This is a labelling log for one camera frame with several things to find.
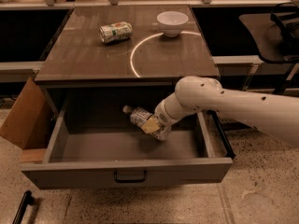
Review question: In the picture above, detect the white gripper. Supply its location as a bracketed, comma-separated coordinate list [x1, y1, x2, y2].
[141, 100, 180, 133]

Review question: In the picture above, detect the grey open top drawer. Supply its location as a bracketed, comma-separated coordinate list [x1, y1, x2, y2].
[21, 93, 233, 189]

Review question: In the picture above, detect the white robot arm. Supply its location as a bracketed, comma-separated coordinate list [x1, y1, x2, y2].
[142, 77, 299, 147]

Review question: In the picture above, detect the brown cardboard box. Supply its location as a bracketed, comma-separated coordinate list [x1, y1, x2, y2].
[0, 77, 53, 163]

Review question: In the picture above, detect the white bowl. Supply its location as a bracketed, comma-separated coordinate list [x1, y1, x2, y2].
[157, 11, 189, 37]

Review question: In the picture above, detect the clear plastic water bottle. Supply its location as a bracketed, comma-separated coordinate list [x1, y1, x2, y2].
[122, 105, 171, 141]

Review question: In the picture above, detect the black drawer slide rail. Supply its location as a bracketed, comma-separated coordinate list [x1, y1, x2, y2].
[208, 111, 235, 160]

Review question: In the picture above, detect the crushed green soda can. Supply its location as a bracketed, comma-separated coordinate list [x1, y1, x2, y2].
[99, 21, 133, 44]

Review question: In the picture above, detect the black drawer handle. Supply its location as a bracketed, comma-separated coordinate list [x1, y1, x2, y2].
[114, 171, 148, 184]

